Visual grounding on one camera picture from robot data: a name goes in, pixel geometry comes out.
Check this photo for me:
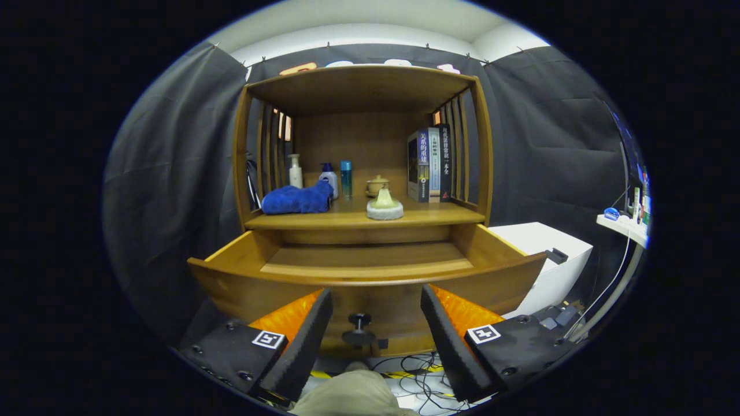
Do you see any tangle of black cables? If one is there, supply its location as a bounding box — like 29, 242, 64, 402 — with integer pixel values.
370, 351, 469, 415

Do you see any pale grey spine book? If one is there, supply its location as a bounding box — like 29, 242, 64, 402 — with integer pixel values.
428, 127, 442, 203

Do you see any black backdrop cloth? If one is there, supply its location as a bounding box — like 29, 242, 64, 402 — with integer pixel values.
103, 42, 637, 347

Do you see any blue towel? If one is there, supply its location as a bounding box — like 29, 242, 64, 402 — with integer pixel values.
261, 180, 334, 215

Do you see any white bottle blue cap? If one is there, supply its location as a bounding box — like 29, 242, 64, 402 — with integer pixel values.
319, 162, 339, 200

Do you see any white side desk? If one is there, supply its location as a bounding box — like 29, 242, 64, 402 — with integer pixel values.
567, 211, 649, 343

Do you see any brown wooden cabinet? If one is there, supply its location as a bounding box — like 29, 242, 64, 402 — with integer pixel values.
232, 64, 494, 246

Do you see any brown wooden drawer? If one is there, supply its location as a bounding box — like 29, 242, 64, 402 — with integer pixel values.
188, 222, 547, 358

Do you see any blue spine book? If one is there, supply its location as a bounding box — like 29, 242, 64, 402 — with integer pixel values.
407, 130, 431, 203

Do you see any person's beige trouser leg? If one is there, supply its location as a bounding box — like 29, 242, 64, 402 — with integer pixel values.
287, 361, 420, 416

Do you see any wooden countertop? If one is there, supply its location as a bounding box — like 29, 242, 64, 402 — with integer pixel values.
245, 194, 486, 231

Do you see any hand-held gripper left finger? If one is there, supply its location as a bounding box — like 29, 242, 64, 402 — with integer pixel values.
179, 288, 334, 403

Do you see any black spine book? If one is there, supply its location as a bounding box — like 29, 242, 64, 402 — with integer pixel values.
438, 124, 453, 203

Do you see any white storage box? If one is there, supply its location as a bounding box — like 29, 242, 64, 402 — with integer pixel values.
489, 222, 594, 320

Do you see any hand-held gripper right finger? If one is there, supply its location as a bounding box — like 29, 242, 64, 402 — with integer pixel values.
420, 283, 579, 403

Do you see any green handle grey scrub brush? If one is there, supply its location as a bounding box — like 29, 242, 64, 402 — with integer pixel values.
366, 188, 405, 221

